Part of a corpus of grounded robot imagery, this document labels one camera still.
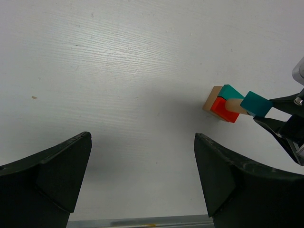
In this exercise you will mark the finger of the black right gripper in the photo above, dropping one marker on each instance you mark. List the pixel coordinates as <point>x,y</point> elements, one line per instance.
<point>286,104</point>
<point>289,134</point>

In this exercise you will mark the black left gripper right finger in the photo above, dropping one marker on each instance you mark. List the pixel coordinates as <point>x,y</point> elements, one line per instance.
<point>242,193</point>

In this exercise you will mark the natural wood block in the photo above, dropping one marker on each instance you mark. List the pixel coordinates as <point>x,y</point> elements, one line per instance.
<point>211,99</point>

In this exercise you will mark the teal triangular wood block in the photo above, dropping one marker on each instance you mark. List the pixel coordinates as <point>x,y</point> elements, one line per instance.
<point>256,105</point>

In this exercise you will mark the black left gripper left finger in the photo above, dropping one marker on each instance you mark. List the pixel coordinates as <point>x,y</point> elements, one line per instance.
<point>41,190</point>

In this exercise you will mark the red wood block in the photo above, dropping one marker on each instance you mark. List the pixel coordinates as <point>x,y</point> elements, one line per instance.
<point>219,109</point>

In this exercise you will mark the natural wood cylinder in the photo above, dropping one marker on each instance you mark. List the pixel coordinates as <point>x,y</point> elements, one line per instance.
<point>234,105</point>

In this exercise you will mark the aluminium table edge rail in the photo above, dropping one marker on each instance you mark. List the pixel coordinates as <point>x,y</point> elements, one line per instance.
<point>192,221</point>

